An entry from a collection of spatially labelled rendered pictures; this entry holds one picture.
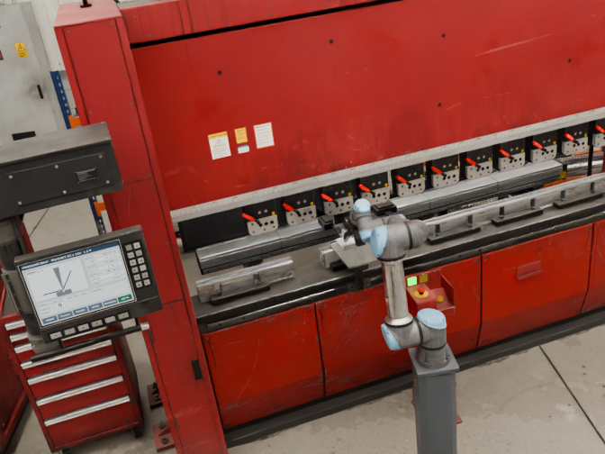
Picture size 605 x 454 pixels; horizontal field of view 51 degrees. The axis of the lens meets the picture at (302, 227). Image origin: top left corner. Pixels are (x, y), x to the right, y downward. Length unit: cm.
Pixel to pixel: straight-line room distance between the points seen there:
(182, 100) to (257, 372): 145
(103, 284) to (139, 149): 57
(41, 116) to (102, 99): 489
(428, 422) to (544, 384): 115
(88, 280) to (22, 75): 512
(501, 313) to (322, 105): 168
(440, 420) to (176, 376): 124
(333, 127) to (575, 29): 135
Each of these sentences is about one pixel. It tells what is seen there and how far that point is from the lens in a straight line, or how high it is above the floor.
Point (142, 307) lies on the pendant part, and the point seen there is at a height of 128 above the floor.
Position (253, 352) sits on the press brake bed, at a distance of 332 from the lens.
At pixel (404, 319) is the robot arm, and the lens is 264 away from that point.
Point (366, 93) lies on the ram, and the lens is 307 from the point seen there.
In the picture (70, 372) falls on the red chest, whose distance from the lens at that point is 354.
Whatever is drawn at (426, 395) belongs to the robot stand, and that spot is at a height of 64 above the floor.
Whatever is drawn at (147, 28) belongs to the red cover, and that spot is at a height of 221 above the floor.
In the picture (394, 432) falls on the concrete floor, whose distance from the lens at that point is 363.
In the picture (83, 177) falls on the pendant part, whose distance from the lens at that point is 233.
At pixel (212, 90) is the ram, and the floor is 191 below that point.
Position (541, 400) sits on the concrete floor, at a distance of 385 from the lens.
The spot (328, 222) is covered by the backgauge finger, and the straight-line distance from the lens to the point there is 347.
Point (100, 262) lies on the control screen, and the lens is 243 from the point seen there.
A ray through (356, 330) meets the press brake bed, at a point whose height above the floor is 53.
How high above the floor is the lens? 257
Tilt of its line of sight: 27 degrees down
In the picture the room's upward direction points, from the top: 8 degrees counter-clockwise
